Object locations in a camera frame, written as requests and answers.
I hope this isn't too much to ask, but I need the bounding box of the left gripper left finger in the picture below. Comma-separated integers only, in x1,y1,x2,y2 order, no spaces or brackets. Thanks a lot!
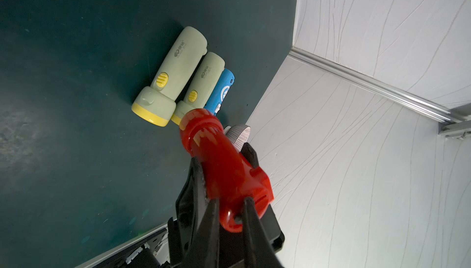
180,199,220,268

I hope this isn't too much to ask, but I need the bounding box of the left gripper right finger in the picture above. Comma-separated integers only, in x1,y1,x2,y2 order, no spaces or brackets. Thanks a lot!
242,197,283,268

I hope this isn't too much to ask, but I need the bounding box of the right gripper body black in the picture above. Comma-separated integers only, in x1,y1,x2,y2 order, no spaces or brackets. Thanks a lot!
167,142,286,268

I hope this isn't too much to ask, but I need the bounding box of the red flashlight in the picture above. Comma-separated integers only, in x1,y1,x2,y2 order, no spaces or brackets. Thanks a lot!
179,109,274,233

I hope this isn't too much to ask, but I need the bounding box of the pale green flashlight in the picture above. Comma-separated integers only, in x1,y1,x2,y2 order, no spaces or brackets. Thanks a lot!
171,52,225,125
131,26,207,127

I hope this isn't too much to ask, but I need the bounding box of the blue flashlight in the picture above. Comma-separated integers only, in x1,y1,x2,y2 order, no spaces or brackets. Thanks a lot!
204,69,235,115

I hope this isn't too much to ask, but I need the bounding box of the pink striped bowl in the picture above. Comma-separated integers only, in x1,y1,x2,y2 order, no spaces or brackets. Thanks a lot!
224,124,251,152

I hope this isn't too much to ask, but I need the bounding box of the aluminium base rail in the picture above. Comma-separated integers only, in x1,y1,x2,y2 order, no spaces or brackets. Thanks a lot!
79,224,170,268

